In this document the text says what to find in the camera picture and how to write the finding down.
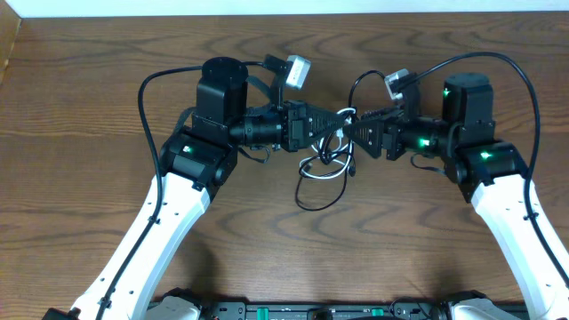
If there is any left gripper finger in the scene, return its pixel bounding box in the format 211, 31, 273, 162
305, 104, 344, 133
309, 122, 344, 146

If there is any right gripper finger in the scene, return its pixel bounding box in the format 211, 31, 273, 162
359, 107, 404, 122
344, 120, 384, 158

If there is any white cable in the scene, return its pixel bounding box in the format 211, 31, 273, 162
298, 106, 358, 180

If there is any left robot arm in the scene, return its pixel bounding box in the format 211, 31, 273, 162
44, 55, 347, 319

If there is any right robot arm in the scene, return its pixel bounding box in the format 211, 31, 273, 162
343, 70, 568, 319

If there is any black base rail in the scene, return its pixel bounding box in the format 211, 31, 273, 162
146, 301, 530, 320

